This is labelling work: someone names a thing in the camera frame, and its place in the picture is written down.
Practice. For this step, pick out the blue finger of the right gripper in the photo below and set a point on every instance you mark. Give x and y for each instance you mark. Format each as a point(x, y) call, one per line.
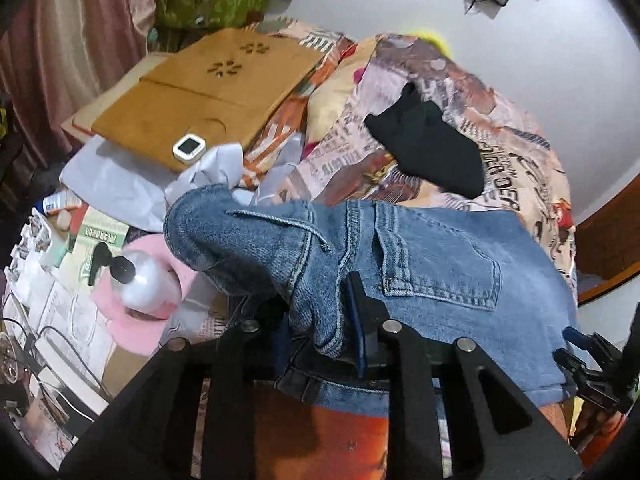
point(567, 361)
point(580, 340)

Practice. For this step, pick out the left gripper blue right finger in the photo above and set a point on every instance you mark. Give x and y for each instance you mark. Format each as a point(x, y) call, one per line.
point(367, 315)

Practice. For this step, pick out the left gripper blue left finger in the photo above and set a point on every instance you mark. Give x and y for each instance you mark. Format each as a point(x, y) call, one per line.
point(271, 345)

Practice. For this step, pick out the blue denim jeans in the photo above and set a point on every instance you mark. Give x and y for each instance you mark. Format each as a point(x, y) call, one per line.
point(446, 273)

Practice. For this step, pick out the brown wooden wardrobe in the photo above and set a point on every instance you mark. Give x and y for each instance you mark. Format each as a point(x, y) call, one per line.
point(608, 245)

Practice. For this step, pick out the newspaper print bed quilt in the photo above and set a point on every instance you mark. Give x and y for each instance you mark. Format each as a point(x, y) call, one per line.
point(341, 160)

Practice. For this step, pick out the black folded garment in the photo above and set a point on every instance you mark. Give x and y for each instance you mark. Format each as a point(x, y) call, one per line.
point(425, 146)

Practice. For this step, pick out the small white digital clock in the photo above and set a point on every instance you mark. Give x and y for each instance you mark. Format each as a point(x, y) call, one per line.
point(189, 148)

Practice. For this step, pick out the white crumpled sheet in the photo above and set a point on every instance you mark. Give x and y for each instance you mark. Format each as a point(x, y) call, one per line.
point(135, 191)

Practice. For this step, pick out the bamboo lap desk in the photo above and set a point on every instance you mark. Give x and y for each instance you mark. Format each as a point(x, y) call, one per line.
point(223, 89)

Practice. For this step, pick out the green fabric storage box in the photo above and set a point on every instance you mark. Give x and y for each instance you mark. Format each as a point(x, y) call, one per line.
point(208, 14)

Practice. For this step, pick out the pink striped curtain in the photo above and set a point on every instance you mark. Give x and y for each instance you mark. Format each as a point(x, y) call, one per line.
point(59, 55)

